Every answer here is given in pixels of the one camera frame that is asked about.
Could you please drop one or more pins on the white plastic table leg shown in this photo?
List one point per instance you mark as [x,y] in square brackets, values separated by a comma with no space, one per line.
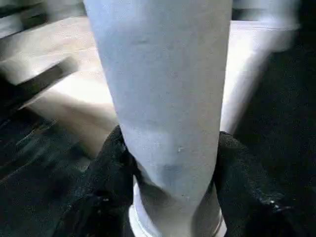
[163,89]

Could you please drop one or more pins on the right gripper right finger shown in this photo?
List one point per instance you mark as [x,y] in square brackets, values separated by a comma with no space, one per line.
[261,197]

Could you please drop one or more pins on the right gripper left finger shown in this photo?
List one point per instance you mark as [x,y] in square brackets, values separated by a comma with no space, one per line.
[101,197]

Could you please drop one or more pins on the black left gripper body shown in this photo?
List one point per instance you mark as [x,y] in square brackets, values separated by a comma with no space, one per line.
[34,86]

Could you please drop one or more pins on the black work mat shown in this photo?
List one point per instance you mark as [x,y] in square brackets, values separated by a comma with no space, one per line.
[286,98]

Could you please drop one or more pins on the white plastic table top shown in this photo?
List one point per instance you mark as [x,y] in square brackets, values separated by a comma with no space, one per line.
[74,89]

